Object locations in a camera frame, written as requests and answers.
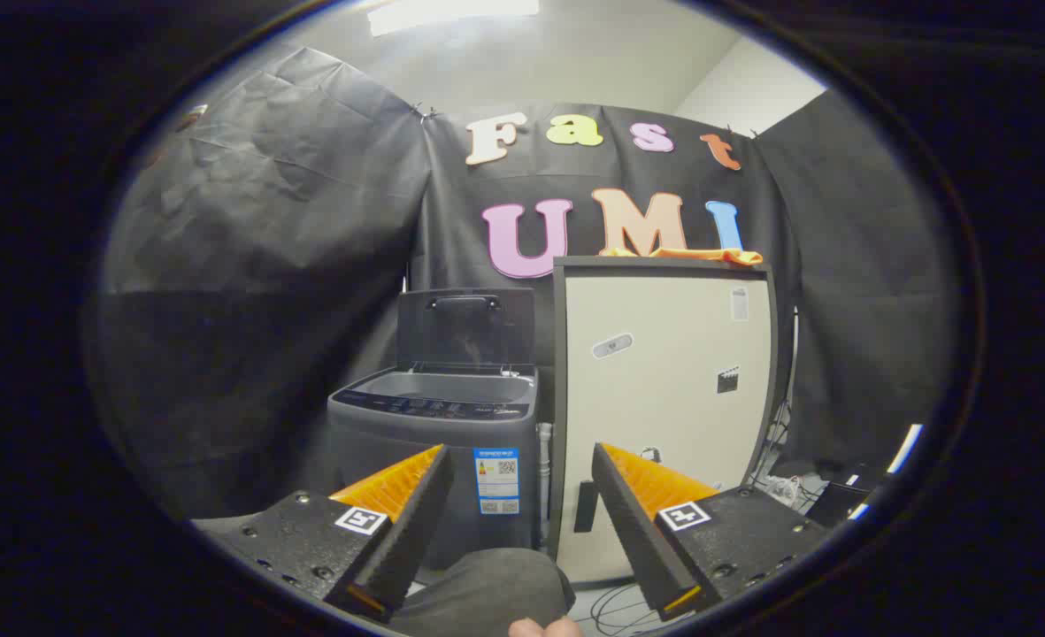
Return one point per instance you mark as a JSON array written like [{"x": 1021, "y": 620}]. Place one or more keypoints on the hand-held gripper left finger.
[{"x": 416, "y": 522}]

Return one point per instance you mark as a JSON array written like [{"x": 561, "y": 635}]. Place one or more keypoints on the person's grey trouser leg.
[{"x": 478, "y": 593}]

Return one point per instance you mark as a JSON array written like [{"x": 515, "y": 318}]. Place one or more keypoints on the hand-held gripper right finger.
[{"x": 633, "y": 531}]

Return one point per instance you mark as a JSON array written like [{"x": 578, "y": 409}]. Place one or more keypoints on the black backdrop cloth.
[{"x": 265, "y": 265}]

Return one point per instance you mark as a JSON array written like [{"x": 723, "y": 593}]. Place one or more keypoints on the orange yellow shirt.
[{"x": 708, "y": 256}]

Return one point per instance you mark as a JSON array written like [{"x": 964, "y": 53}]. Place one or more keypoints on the dark box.
[{"x": 836, "y": 506}]

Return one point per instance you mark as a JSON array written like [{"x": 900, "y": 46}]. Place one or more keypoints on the beige cabinet with dark frame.
[{"x": 664, "y": 398}]

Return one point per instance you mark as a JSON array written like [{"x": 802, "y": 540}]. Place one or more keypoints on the white panel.
[{"x": 904, "y": 449}]

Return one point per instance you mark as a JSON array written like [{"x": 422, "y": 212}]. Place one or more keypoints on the grey washing machine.
[{"x": 380, "y": 442}]

